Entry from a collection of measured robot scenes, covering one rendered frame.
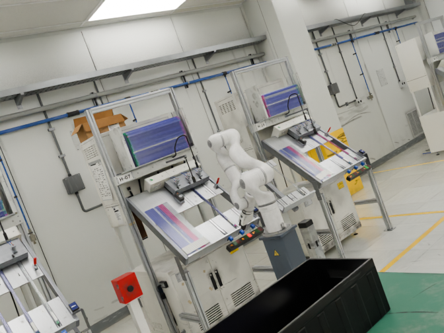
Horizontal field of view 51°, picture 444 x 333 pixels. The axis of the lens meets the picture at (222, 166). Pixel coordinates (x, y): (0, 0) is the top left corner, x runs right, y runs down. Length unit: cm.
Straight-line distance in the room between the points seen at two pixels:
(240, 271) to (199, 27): 350
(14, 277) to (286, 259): 160
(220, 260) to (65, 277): 178
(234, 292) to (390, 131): 553
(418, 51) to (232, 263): 460
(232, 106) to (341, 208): 143
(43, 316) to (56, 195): 216
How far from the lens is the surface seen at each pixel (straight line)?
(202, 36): 613
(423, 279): 111
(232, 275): 365
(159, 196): 348
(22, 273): 299
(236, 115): 440
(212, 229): 327
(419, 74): 727
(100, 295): 491
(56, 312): 282
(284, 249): 288
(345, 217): 462
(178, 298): 340
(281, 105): 445
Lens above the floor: 139
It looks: 4 degrees down
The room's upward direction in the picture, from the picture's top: 20 degrees counter-clockwise
